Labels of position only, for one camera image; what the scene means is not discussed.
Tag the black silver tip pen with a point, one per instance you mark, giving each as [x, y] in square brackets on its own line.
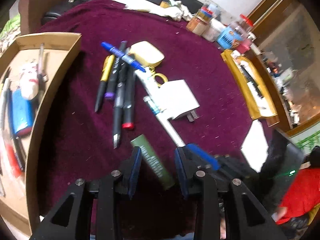
[118, 104]

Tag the brown armchair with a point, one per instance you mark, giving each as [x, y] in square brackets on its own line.
[42, 2]

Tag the cardboard tray box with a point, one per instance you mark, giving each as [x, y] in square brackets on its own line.
[19, 155]

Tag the yellow black pen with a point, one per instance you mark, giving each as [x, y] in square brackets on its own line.
[107, 67]

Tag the yellow earbud case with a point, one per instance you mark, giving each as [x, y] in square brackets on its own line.
[146, 54]

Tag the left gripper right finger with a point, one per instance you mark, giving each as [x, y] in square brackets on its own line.
[185, 169]

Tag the pink white cream tube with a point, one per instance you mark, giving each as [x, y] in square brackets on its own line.
[29, 81]

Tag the right hand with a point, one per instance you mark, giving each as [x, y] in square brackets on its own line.
[279, 213]

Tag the white gloves cloth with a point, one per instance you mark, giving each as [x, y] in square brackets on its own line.
[173, 9]

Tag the white paper sheet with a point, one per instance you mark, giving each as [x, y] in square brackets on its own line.
[255, 147]

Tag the blue label snack jar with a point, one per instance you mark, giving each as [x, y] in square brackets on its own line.
[236, 32]

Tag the yellow pencil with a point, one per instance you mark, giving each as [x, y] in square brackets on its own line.
[3, 99]

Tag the purple cap black marker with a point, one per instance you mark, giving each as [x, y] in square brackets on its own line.
[112, 81]

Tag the pink bottle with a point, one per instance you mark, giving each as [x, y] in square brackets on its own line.
[245, 45]

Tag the yellow tray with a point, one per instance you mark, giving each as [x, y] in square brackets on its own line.
[258, 100]

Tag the blue battery pack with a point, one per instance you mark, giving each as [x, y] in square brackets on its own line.
[22, 114]

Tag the maroon tablecloth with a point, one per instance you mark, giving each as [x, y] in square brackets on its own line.
[77, 142]

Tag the green patterned cloth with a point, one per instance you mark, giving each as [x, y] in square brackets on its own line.
[11, 30]

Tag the white plastic jar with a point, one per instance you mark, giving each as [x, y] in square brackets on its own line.
[215, 28]

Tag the blue marker pen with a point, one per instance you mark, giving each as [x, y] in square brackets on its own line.
[126, 58]

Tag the red cap black marker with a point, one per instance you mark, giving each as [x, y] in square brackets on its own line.
[129, 100]

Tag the brown label jar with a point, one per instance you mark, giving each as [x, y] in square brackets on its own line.
[200, 21]

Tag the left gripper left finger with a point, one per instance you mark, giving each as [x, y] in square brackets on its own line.
[130, 172]

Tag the silver pen in box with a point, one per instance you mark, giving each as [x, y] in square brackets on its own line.
[40, 65]

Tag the green tube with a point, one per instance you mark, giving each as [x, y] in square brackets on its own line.
[153, 161]

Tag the white power adapter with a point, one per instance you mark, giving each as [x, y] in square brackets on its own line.
[180, 99]

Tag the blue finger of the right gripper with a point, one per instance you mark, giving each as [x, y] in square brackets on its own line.
[204, 156]

